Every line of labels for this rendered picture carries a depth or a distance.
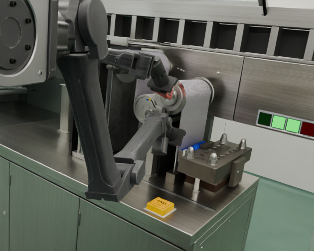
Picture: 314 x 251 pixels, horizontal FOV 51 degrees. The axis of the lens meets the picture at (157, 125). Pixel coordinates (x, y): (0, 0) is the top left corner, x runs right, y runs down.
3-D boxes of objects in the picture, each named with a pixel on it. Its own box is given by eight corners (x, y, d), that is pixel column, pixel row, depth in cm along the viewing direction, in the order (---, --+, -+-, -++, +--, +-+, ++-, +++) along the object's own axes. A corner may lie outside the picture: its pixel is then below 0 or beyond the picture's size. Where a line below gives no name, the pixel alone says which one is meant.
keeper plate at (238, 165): (228, 186, 137) (233, 161, 134) (236, 179, 145) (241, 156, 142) (234, 188, 135) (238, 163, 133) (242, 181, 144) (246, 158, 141)
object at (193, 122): (175, 155, 135) (181, 111, 130) (201, 144, 154) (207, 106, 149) (176, 155, 135) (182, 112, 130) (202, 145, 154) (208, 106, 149)
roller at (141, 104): (132, 118, 144) (134, 92, 141) (164, 112, 165) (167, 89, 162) (154, 125, 138) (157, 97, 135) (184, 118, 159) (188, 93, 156)
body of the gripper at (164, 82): (170, 94, 118) (164, 81, 112) (147, 87, 123) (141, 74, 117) (179, 81, 120) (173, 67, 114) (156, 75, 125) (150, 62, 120)
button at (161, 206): (145, 208, 112) (146, 202, 112) (157, 202, 118) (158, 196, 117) (162, 216, 108) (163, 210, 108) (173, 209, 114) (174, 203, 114)
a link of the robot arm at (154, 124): (135, 170, 75) (92, 166, 78) (137, 191, 77) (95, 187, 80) (174, 111, 114) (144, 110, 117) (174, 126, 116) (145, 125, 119)
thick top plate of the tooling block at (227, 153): (177, 171, 130) (179, 156, 129) (219, 150, 163) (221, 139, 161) (213, 184, 122) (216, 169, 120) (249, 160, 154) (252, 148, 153)
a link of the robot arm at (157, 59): (153, 67, 109) (163, 56, 110) (138, 62, 113) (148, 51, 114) (159, 81, 114) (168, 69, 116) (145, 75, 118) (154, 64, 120)
